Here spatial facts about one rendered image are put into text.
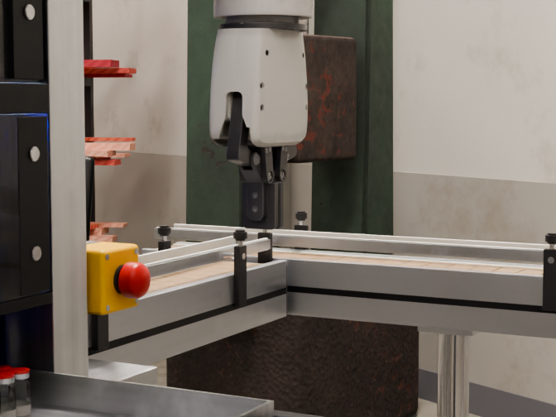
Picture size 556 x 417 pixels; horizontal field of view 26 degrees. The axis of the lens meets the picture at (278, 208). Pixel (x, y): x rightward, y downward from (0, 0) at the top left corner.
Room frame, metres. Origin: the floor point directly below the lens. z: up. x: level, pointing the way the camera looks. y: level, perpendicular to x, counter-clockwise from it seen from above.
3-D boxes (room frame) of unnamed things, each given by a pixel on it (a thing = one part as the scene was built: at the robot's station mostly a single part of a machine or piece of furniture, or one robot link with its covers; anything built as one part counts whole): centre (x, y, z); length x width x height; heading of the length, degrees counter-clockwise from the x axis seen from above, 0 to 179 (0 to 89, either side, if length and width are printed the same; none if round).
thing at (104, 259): (1.34, 0.20, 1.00); 0.08 x 0.07 x 0.07; 63
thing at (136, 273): (1.32, 0.16, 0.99); 0.04 x 0.04 x 0.04; 63
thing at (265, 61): (1.04, 0.01, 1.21); 0.10 x 0.07 x 0.11; 153
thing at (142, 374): (1.37, 0.23, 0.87); 0.14 x 0.13 x 0.02; 63
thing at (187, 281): (1.66, 0.20, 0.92); 0.69 x 0.15 x 0.16; 153
